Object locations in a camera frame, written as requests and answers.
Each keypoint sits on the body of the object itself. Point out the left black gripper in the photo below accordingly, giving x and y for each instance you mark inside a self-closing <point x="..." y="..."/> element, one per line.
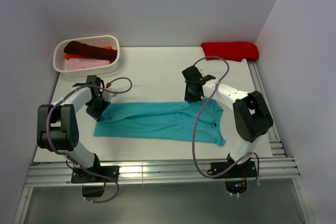
<point x="96" y="115"/>

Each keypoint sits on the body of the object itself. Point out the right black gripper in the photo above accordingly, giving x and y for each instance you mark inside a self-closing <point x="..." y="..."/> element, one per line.
<point x="189" y="98"/>

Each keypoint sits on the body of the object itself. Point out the teal t shirt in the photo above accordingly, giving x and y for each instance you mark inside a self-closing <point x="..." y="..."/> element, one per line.
<point x="162" y="120"/>

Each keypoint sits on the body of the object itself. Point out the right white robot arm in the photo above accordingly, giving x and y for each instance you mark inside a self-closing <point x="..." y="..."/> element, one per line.
<point x="251" y="114"/>

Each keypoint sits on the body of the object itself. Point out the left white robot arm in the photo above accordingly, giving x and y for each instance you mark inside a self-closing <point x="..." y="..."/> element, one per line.
<point x="57" y="128"/>

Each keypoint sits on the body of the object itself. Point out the pink rolled shirt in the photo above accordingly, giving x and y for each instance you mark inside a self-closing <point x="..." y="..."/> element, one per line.
<point x="81" y="63"/>

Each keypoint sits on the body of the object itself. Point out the white plastic basket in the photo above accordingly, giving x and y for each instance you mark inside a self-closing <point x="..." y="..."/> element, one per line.
<point x="59" y="62"/>

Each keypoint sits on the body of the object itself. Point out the orange rolled shirt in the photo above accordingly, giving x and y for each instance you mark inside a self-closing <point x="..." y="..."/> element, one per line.
<point x="70" y="56"/>

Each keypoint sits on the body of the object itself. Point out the red folded t shirt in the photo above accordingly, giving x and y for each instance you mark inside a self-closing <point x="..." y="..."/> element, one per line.
<point x="233" y="51"/>

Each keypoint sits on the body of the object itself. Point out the dark red rolled shirt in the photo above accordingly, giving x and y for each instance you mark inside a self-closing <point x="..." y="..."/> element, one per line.
<point x="90" y="52"/>

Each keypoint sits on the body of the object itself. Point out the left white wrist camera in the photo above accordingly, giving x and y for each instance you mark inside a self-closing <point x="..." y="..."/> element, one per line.
<point x="109" y="95"/>

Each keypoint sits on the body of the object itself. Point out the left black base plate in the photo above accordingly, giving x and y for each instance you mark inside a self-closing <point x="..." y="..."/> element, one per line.
<point x="93" y="186"/>

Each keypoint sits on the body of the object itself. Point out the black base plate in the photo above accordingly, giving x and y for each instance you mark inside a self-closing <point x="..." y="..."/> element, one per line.
<point x="93" y="186"/>
<point x="235" y="179"/>

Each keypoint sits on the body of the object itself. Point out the aluminium front rail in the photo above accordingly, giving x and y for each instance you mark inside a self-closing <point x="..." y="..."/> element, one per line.
<point x="58" y="174"/>

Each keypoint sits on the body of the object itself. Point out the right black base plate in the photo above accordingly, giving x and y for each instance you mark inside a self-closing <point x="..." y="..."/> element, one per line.
<point x="235" y="179"/>

